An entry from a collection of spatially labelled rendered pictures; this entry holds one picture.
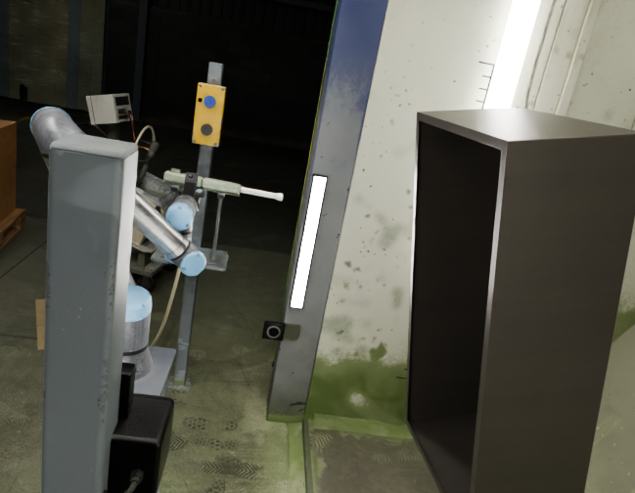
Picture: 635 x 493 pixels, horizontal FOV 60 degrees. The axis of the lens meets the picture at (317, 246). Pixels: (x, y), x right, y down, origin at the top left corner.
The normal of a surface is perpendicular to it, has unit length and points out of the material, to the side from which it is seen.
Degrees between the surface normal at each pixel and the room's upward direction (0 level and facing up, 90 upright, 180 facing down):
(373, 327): 90
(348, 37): 90
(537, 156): 89
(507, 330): 89
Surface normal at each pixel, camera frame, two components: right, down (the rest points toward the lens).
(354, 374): 0.06, 0.33
